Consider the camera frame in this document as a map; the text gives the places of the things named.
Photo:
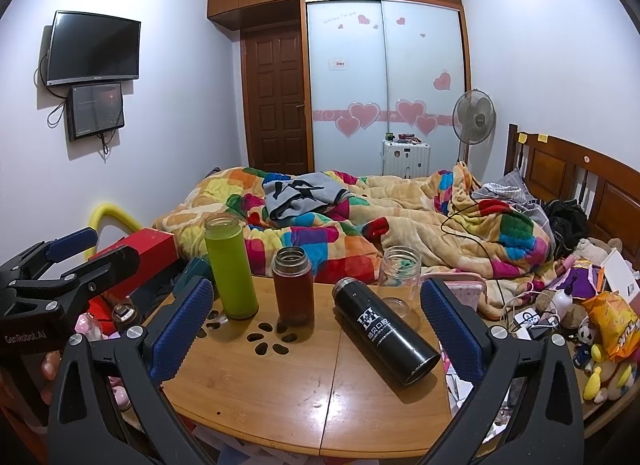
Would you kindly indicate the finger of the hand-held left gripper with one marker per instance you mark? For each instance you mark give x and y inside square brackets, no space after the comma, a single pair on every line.
[110,265]
[70,244]

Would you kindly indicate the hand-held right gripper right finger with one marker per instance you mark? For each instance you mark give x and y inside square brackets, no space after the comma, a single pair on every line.
[452,335]

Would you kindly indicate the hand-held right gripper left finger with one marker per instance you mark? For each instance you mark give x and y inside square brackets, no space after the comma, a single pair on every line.
[182,330]

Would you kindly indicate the black thermos cup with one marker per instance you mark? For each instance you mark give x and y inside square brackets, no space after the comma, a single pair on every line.
[385,330]

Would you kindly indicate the green cup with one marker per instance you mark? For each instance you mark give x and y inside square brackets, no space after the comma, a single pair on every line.
[230,265]

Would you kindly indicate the clear glass cup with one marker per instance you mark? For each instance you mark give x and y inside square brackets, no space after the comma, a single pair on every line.
[400,267]

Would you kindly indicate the person's left hand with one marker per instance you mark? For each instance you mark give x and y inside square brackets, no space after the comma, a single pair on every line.
[48,372]

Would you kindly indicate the red box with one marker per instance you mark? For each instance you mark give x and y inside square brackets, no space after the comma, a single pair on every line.
[145,255]

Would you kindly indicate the pink phone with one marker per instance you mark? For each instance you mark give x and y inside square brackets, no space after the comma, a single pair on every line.
[470,292]

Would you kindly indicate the yellow foam tube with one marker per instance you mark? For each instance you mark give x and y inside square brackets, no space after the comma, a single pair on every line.
[112,212]

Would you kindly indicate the small brown bottle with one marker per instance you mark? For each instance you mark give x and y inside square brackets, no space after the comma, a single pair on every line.
[124,317]

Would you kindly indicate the teal bag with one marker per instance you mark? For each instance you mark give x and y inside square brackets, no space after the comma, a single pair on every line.
[187,275]

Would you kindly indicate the white charger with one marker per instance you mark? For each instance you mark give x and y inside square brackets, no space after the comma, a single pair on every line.
[530,322]

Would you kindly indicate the white squeeze bottle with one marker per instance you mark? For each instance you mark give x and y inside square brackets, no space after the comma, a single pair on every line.
[562,302]

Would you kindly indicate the colourful patchwork blanket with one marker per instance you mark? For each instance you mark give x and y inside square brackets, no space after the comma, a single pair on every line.
[410,225]

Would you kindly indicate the purple package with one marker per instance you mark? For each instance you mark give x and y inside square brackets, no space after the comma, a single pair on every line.
[582,282]

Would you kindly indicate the grey patterned pillow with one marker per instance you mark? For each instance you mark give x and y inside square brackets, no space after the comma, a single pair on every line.
[505,190]

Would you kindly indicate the black bag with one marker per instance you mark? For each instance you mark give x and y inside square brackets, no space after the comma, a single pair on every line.
[567,225]

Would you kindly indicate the orange snack bag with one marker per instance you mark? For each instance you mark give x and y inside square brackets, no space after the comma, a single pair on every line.
[612,322]

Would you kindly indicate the yellow plush toy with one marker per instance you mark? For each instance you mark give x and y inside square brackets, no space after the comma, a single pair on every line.
[607,377]

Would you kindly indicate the beige plush toy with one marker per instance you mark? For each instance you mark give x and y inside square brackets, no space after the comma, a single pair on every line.
[595,247]

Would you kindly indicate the white box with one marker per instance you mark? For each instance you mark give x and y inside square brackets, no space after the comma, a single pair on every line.
[620,272]

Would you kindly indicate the white suitcase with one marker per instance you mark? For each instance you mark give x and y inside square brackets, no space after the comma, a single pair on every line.
[406,160]

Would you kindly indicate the grey garment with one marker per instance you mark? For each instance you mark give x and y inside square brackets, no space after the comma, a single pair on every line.
[305,195]

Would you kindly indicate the wooden bed headboard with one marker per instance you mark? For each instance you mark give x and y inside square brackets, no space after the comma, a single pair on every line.
[565,180]

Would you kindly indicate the standing fan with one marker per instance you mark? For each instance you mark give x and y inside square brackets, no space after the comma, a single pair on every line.
[474,115]

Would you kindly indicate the brown wooden door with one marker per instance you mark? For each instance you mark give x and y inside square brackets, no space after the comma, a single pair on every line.
[275,100]

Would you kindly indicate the white sliding wardrobe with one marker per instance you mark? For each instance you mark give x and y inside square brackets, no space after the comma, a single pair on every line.
[385,75]

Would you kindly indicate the small wall monitor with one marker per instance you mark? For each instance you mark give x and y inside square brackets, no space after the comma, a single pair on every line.
[96,110]

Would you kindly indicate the wall television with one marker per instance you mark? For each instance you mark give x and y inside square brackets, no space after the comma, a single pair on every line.
[92,47]

